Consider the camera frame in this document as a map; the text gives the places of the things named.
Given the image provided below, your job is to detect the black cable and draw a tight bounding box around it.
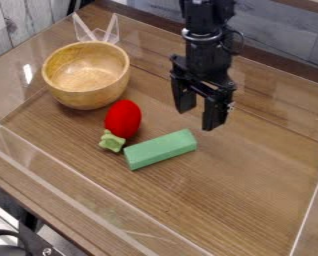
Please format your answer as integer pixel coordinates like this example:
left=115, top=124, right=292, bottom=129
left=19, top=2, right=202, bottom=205
left=0, top=229, right=30, bottom=256

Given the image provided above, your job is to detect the green rectangular stick block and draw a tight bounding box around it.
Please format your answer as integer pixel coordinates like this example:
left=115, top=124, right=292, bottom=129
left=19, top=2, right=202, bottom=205
left=125, top=129, right=198, bottom=170

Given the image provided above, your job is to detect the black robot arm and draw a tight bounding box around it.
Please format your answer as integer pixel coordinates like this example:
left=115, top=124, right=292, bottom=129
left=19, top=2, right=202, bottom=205
left=170, top=0, right=245, bottom=131

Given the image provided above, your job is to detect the black clamp under table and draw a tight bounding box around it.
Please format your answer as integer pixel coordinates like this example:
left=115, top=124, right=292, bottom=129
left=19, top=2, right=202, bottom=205
left=19, top=212, right=64, bottom=256

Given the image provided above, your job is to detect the brown wooden bowl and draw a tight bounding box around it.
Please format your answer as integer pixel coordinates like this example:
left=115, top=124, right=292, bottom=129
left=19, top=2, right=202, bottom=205
left=42, top=41, right=130, bottom=110

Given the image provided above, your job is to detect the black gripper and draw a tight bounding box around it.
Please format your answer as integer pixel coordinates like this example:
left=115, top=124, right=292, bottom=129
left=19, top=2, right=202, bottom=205
left=170, top=28, right=245, bottom=131

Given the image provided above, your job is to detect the red plush strawberry toy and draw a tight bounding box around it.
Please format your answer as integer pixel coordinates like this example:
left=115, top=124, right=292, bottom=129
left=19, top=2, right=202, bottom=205
left=99, top=100, right=142, bottom=153

